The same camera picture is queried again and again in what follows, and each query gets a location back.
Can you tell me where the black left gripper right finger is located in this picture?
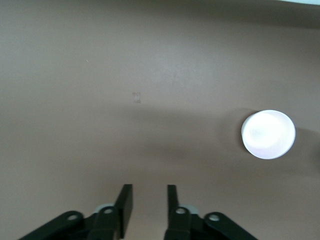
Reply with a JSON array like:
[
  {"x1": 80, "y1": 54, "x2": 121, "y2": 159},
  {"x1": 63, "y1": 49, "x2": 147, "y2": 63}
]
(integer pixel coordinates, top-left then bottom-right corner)
[{"x1": 163, "y1": 184, "x2": 257, "y2": 240}]

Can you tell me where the brown table cover sheet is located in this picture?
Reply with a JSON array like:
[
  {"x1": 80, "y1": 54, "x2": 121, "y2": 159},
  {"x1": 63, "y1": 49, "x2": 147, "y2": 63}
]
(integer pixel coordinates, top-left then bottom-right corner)
[{"x1": 0, "y1": 0, "x2": 320, "y2": 240}]

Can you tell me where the pink plastic bowl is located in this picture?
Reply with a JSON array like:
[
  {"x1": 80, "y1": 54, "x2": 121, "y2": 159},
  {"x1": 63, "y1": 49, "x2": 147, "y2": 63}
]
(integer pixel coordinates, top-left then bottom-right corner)
[{"x1": 240, "y1": 109, "x2": 297, "y2": 160}]

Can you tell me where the clear tape piece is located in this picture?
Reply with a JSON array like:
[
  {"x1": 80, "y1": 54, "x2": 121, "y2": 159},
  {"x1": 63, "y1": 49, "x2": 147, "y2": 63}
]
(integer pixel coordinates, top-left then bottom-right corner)
[{"x1": 131, "y1": 91, "x2": 142, "y2": 105}]

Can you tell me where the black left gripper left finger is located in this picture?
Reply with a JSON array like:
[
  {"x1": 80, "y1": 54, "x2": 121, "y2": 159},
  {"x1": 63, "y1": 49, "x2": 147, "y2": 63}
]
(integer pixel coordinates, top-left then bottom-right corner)
[{"x1": 18, "y1": 184, "x2": 133, "y2": 240}]

